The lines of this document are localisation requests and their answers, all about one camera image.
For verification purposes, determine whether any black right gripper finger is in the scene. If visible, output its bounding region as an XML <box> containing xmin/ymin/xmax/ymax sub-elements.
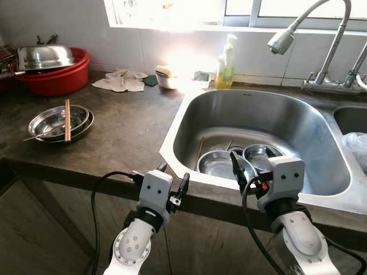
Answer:
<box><xmin>231</xmin><ymin>151</ymin><xmax>248</xmax><ymax>192</ymax></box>

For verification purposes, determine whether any metal spoon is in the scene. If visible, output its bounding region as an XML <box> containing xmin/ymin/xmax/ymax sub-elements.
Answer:
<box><xmin>23</xmin><ymin>127</ymin><xmax>65</xmax><ymax>142</ymax></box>

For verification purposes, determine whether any stainless steel sink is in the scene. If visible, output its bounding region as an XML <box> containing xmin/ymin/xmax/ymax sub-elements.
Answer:
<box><xmin>159</xmin><ymin>86</ymin><xmax>367</xmax><ymax>215</ymax></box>

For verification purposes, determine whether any stainless steel plate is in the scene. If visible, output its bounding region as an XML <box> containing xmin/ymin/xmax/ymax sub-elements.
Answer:
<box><xmin>32</xmin><ymin>109</ymin><xmax>96</xmax><ymax>143</ymax></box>

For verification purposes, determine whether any white cup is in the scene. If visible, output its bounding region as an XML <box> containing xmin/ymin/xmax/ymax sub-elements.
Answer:
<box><xmin>156</xmin><ymin>72</ymin><xmax>177</xmax><ymax>90</ymax></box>

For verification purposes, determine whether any green scouring pad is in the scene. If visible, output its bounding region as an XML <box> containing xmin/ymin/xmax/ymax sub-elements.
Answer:
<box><xmin>143</xmin><ymin>74</ymin><xmax>159</xmax><ymax>87</ymax></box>

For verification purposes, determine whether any white crumpled cloth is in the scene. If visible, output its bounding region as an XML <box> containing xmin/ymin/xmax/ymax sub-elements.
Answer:
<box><xmin>92</xmin><ymin>69</ymin><xmax>149</xmax><ymax>93</ymax></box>

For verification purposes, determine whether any yellow sponge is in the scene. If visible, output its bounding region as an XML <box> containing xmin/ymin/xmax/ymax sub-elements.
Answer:
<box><xmin>155</xmin><ymin>65</ymin><xmax>174</xmax><ymax>78</ymax></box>

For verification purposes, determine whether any small clear container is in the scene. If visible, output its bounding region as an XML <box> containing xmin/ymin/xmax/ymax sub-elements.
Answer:
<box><xmin>193</xmin><ymin>70</ymin><xmax>212</xmax><ymax>90</ymax></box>

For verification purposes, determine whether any yellow dish soap bottle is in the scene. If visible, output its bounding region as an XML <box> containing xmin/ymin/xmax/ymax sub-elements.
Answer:
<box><xmin>214</xmin><ymin>33</ymin><xmax>239</xmax><ymax>90</ymax></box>

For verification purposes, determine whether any clear plastic bag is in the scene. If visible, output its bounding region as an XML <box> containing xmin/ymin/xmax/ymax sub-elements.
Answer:
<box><xmin>342</xmin><ymin>132</ymin><xmax>367</xmax><ymax>174</ymax></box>

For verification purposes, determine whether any chrome spray head faucet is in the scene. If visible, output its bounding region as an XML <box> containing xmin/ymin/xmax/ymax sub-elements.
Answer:
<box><xmin>267</xmin><ymin>0</ymin><xmax>367</xmax><ymax>95</ymax></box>

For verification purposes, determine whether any red plastic basin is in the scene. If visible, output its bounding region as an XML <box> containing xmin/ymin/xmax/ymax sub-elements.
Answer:
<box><xmin>16</xmin><ymin>47</ymin><xmax>91</xmax><ymax>97</ymax></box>

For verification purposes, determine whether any chrome curved faucet spout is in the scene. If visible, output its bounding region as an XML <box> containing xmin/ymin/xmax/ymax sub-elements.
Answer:
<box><xmin>351</xmin><ymin>43</ymin><xmax>367</xmax><ymax>92</ymax></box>

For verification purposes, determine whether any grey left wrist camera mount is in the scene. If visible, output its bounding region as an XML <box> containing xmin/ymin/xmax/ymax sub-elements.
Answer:
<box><xmin>138</xmin><ymin>170</ymin><xmax>174</xmax><ymax>224</ymax></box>

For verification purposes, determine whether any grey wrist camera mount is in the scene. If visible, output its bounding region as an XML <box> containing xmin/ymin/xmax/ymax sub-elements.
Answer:
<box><xmin>257</xmin><ymin>156</ymin><xmax>306</xmax><ymax>211</ymax></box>
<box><xmin>138</xmin><ymin>170</ymin><xmax>174</xmax><ymax>224</ymax></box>

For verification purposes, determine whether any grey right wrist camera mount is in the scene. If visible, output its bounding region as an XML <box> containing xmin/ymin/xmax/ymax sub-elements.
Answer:
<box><xmin>257</xmin><ymin>156</ymin><xmax>306</xmax><ymax>211</ymax></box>

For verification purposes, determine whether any black utensil handle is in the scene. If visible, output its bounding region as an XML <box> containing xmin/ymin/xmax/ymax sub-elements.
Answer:
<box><xmin>36</xmin><ymin>33</ymin><xmax>59</xmax><ymax>46</ymax></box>

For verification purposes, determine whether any wire mesh strainer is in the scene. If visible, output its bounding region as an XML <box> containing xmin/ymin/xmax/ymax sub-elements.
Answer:
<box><xmin>0</xmin><ymin>45</ymin><xmax>26</xmax><ymax>81</ymax></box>

